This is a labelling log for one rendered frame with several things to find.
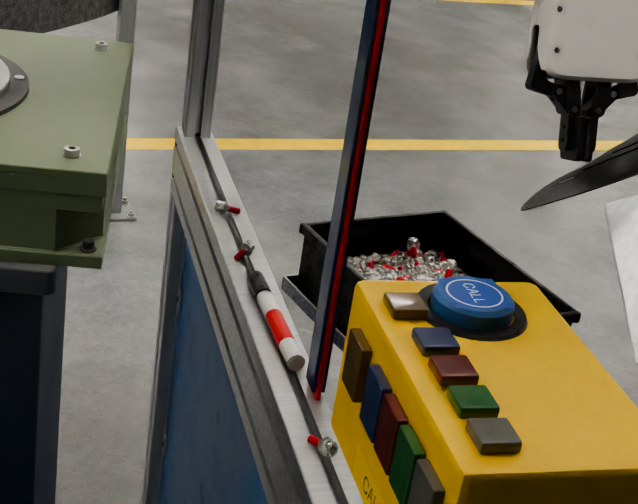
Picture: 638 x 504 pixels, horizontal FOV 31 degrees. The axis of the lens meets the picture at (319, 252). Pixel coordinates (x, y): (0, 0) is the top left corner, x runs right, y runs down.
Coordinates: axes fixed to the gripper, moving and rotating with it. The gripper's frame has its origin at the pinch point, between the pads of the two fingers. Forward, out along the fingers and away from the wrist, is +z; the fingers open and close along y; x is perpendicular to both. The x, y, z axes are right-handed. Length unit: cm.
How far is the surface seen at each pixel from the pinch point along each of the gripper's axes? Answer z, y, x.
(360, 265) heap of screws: 13.3, -17.2, 7.9
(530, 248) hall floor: 43, 96, 202
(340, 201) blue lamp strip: 4.0, -27.8, -19.3
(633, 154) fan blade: 0.8, 1.7, -6.9
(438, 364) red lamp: 7, -32, -50
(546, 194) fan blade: 4.7, -4.6, -4.0
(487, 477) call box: 10, -32, -56
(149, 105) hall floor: 12, 0, 300
